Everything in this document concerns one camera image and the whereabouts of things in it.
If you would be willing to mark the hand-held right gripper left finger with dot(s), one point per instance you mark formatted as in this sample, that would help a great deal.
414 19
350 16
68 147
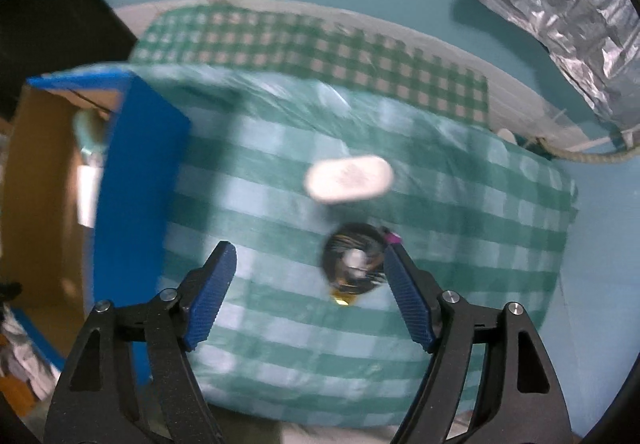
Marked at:
212 294

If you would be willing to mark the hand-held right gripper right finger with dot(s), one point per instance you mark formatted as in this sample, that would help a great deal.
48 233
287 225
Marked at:
407 294

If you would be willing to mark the black round spool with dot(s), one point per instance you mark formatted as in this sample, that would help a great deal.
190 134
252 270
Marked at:
350 264

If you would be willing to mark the blue cardboard box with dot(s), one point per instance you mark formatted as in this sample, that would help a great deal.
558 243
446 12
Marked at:
140 204

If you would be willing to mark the green checkered tablecloth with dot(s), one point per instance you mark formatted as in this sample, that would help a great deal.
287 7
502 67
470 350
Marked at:
280 204

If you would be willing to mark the white oval case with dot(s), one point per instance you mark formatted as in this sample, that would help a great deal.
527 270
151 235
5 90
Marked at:
350 177

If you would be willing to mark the pile of clutter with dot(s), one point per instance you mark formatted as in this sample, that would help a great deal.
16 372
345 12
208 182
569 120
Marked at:
22 364

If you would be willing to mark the black cloth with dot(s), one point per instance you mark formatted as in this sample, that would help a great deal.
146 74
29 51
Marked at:
45 14

